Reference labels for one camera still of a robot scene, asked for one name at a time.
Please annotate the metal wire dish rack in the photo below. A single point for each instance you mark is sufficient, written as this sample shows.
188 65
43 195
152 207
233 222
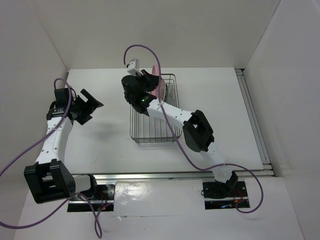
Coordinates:
149 130

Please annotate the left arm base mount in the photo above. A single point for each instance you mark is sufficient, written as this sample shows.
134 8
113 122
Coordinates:
102 200

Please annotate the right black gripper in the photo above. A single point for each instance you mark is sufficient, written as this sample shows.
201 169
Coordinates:
151 80

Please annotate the clear glass plate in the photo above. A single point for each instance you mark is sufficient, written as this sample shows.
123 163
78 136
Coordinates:
172 94

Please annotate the pink plastic plate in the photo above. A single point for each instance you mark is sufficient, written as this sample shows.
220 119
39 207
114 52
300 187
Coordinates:
155 72

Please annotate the blue floral ceramic plate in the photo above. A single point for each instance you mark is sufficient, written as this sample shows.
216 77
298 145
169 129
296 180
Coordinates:
167 92

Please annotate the white plate with dark rim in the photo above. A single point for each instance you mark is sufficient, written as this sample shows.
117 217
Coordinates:
163 90

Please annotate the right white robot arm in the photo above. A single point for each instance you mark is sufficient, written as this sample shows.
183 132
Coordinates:
197 132

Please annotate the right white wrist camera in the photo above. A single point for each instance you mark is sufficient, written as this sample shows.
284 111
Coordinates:
133 67

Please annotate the aluminium front rail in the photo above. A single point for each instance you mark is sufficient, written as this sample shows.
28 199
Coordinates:
174 176

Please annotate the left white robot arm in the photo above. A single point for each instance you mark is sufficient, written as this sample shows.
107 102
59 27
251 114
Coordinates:
48 178

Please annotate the aluminium side rail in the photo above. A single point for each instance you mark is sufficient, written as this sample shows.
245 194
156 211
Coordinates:
265 159

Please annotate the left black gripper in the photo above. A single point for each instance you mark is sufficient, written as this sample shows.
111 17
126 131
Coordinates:
90 106

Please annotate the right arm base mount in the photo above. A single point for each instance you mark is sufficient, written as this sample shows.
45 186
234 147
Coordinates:
216 198

